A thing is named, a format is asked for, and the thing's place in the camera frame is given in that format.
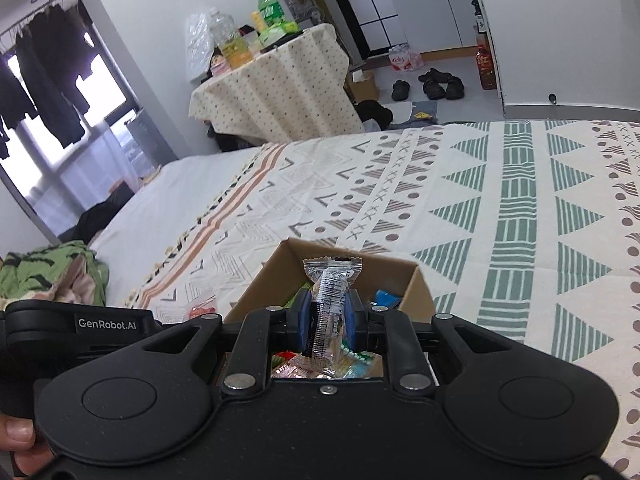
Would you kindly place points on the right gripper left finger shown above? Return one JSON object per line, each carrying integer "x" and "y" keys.
{"x": 263, "y": 333}

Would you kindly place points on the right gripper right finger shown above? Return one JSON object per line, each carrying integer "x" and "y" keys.
{"x": 389, "y": 333}

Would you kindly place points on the blue orange snack packet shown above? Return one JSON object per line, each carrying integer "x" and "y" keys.
{"x": 385, "y": 300}

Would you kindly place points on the blue green snack packet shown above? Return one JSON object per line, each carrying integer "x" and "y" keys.
{"x": 356, "y": 365}

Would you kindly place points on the clear nut bar packet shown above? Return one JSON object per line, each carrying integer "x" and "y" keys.
{"x": 332, "y": 277}

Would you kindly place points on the red candy packet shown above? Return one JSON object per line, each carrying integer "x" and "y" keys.
{"x": 202, "y": 309}

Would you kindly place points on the left hand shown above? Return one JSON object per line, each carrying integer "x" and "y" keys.
{"x": 18, "y": 436}

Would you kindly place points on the cardboard box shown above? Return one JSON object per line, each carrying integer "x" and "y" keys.
{"x": 283, "y": 274}

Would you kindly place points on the green camouflage cloth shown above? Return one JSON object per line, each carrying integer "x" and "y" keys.
{"x": 68, "y": 273}

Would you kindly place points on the patterned bed cover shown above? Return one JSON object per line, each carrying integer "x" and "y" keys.
{"x": 530, "y": 229}

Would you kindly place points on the small cardboard box floor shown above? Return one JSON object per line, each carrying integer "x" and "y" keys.
{"x": 362, "y": 85}

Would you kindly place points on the dotted tablecloth table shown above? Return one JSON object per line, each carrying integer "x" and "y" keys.
{"x": 293, "y": 93}

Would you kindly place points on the black shoe pair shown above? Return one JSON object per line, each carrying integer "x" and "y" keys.
{"x": 439, "y": 85}

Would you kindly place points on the water bottle pack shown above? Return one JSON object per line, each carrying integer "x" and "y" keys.
{"x": 404, "y": 59}

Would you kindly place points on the red drink bottle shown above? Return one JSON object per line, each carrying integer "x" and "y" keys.
{"x": 485, "y": 63}

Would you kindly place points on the hanging dark clothes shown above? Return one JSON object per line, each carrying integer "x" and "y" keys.
{"x": 52, "y": 54}

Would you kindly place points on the green soda bottle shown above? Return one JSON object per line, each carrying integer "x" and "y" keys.
{"x": 271, "y": 11}

